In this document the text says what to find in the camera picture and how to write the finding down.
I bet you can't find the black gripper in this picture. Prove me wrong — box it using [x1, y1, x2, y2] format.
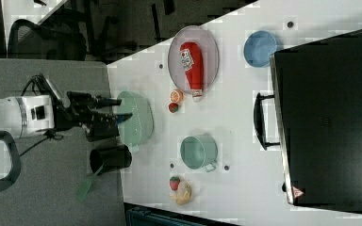
[53, 91, 133, 142]

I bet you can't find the red plush ketchup bottle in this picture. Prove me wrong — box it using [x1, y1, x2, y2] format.
[180, 42, 204, 102]

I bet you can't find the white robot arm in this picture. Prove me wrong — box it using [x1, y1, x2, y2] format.
[0, 92, 132, 192]

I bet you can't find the grey round plate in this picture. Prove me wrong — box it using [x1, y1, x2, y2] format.
[168, 25, 219, 94]

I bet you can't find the green plastic colander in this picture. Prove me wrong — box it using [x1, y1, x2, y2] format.
[117, 91, 154, 153]

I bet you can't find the black utensil holder cup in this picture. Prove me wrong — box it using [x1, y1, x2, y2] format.
[90, 145, 132, 174]

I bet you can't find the small red tomato toy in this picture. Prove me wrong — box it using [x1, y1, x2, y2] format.
[168, 103, 179, 113]

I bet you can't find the orange slice toy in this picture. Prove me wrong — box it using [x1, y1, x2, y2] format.
[170, 89, 184, 104]

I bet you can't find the green plastic spatula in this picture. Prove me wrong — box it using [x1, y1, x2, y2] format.
[75, 167, 103, 202]

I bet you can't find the black office chair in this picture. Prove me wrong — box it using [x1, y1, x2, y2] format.
[7, 8, 137, 62]

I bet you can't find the plush strawberry toy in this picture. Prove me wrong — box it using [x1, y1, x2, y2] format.
[170, 176, 181, 191]

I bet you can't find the green metal mug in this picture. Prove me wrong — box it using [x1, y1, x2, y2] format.
[180, 134, 218, 172]

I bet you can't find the peeled banana toy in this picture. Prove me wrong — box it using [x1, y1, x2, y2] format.
[170, 181, 191, 205]

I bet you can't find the blue plastic cup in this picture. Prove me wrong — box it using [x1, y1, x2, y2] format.
[243, 30, 277, 68]

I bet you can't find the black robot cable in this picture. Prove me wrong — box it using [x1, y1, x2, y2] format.
[18, 74, 64, 158]

